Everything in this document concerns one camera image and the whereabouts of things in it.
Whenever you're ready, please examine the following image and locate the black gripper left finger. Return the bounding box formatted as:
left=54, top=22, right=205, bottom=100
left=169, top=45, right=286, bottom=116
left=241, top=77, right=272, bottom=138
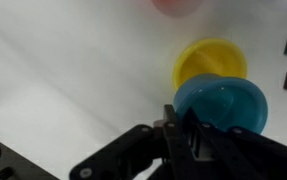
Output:
left=68, top=104, right=197, bottom=180

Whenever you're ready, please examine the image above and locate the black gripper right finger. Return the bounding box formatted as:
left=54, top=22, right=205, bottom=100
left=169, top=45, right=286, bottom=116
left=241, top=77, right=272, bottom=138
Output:
left=184, top=108, right=287, bottom=180

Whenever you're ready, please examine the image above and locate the light blue bowl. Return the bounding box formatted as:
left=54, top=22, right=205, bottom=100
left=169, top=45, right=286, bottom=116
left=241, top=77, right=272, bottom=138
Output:
left=172, top=73, right=269, bottom=136

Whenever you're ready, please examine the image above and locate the yellow bowl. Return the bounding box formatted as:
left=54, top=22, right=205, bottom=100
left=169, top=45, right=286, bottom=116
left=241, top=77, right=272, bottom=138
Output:
left=172, top=37, right=249, bottom=91

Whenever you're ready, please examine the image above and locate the black perforated board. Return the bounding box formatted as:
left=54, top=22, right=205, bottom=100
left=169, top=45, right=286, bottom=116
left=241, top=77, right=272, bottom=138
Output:
left=0, top=105, right=61, bottom=180

